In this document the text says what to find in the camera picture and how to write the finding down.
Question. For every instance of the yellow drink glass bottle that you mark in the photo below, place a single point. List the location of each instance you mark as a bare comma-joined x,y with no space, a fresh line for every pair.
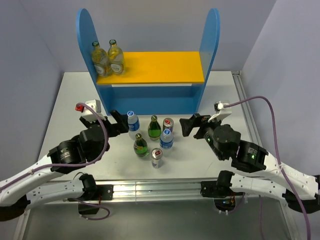
116,58
100,60

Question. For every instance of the blue and yellow wooden shelf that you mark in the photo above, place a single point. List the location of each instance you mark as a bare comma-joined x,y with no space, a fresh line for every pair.
154,82

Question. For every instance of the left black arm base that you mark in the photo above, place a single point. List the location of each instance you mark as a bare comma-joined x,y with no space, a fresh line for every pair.
88,207

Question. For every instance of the Red Bull can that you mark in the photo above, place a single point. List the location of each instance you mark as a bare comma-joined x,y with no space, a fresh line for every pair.
156,157
168,123

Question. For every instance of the green glass bottle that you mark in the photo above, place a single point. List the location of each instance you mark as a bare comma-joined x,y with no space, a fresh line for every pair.
154,128
140,146

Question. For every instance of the right yellow drink glass bottle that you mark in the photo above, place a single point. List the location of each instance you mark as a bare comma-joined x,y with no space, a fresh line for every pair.
116,58

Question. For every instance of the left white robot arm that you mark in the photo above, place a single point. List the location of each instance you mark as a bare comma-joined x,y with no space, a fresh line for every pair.
27,189

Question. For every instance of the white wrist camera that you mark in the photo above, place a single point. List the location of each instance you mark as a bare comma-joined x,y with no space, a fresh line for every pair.
221,111
94,105

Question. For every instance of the Pocari Sweat plastic bottle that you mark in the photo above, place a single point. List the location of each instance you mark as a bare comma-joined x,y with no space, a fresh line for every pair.
133,124
166,139

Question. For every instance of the aluminium mounting rail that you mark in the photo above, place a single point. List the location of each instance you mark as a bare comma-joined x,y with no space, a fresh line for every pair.
160,203

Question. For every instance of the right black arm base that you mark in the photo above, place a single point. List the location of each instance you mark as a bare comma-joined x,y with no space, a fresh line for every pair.
225,200

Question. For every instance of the left yellow drink glass bottle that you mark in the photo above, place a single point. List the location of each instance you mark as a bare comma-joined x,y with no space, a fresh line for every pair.
100,60

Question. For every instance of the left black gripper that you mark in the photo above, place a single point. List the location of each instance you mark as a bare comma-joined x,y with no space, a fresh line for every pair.
121,126

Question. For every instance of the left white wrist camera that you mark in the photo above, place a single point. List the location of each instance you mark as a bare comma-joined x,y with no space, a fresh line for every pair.
94,105

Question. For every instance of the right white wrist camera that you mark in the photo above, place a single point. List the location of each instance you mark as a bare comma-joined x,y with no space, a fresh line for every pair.
221,111

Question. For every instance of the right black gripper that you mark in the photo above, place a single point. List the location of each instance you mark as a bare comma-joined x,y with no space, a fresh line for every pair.
199,120

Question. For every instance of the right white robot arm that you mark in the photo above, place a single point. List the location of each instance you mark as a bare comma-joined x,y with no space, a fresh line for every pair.
258,171

